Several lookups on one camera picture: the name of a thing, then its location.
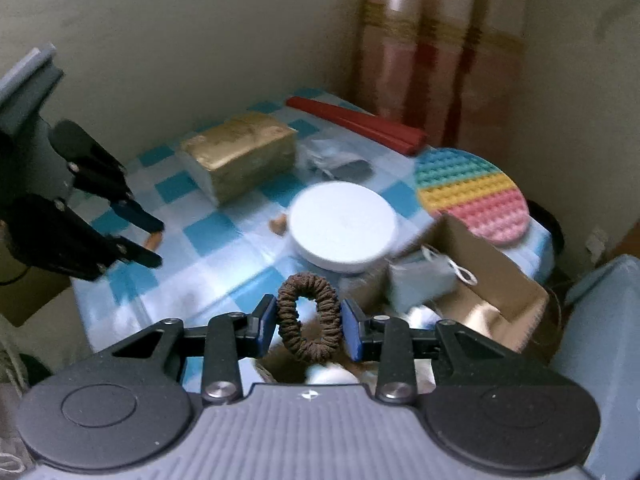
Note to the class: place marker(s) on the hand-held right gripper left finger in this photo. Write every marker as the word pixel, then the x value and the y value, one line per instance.
pixel 266 327

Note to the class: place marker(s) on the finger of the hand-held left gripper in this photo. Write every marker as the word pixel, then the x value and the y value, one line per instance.
pixel 145 220
pixel 145 258

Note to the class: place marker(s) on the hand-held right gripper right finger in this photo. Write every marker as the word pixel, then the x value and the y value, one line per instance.
pixel 351 332

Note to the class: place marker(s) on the brown hair scrunchie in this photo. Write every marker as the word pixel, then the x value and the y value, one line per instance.
pixel 287 310

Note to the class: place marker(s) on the light blue face mask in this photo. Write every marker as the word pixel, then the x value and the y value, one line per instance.
pixel 420 280

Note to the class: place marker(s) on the brown cardboard box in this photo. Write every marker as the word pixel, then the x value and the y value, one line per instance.
pixel 490 270

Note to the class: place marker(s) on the small orange piece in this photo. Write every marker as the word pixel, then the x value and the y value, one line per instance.
pixel 277 225
pixel 152 241

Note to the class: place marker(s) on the blue checkered tablecloth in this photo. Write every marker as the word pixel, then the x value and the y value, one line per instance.
pixel 225 260

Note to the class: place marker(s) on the white round lidded container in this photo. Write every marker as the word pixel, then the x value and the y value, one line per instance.
pixel 342 225

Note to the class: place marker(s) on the gold box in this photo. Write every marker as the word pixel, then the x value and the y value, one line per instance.
pixel 240 155

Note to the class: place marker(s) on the dark grey pouch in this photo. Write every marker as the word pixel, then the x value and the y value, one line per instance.
pixel 356 170

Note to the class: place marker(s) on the rainbow bubble silicone mat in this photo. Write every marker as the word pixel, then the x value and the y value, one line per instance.
pixel 470 195

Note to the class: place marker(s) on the clear plastic bag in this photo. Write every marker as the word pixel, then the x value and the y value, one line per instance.
pixel 322 152

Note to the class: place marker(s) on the red folded fan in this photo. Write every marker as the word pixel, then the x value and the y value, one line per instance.
pixel 360 120

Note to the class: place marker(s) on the grey-blue plastic stool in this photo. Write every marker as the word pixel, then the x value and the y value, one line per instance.
pixel 605 340

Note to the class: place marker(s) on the pink striped curtain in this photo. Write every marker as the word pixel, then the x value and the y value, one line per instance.
pixel 440 45

